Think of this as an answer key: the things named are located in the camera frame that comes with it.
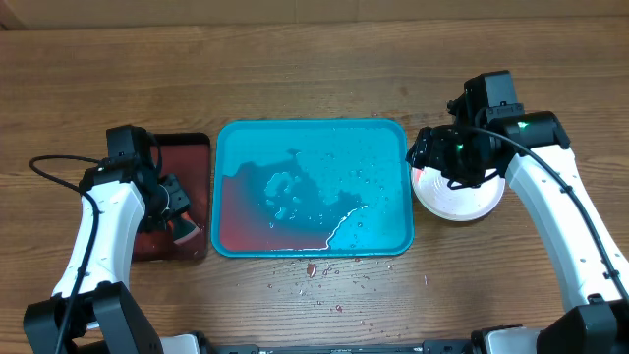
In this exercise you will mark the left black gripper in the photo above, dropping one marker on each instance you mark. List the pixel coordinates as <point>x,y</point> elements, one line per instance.
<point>182,203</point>

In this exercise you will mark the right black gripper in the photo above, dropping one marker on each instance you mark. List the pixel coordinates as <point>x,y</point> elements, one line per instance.
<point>433,155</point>

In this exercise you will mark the green orange scrub sponge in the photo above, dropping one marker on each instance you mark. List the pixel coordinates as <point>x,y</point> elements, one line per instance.
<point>183,228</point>

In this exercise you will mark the white pink-rimmed plate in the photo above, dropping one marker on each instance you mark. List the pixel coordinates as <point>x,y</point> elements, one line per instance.
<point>461,205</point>

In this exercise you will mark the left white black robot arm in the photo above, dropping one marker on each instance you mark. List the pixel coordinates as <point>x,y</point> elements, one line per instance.
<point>91,309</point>

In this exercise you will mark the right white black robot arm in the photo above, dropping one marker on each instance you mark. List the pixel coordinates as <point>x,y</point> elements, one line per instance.
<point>532,153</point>

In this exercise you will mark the black rectangular tray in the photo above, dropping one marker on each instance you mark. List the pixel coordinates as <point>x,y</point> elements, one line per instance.
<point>187,155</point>

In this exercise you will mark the teal plastic tray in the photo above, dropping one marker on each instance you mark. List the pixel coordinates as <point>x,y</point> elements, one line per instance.
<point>328,188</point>

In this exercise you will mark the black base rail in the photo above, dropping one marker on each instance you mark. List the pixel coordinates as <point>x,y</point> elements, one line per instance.
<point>439,346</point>

